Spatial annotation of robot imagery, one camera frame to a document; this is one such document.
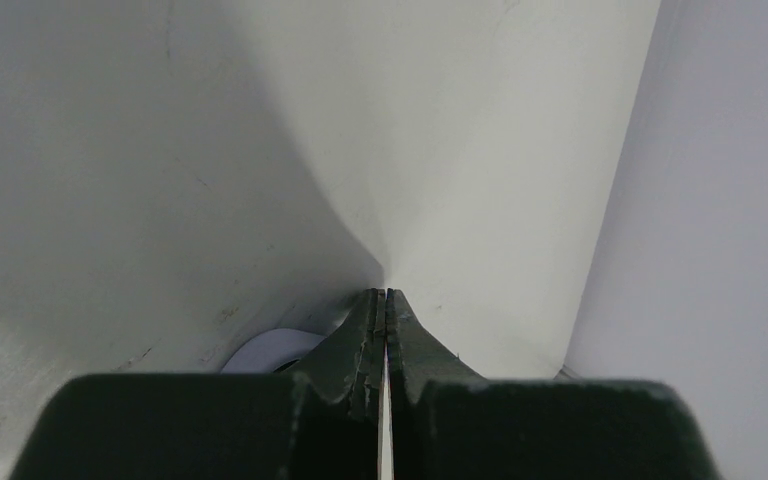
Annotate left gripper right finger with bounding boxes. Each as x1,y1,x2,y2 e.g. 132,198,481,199
385,290,720,479

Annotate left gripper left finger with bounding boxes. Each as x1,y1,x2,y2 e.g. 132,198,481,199
12,289,385,479

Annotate purple-edged black smartphone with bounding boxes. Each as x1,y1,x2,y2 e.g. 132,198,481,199
220,328,325,374

